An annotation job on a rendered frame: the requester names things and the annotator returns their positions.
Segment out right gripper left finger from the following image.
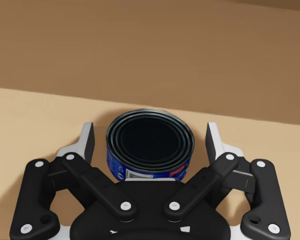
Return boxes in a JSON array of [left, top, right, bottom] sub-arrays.
[[9, 121, 139, 240]]

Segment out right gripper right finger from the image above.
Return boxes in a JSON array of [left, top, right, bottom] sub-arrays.
[[162, 121, 292, 240]]

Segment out blue flat can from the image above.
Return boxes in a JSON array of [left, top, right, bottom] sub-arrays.
[[105, 108, 195, 182]]

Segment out pale wooden shelf unit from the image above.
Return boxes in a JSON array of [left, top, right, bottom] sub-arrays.
[[0, 0, 300, 240]]

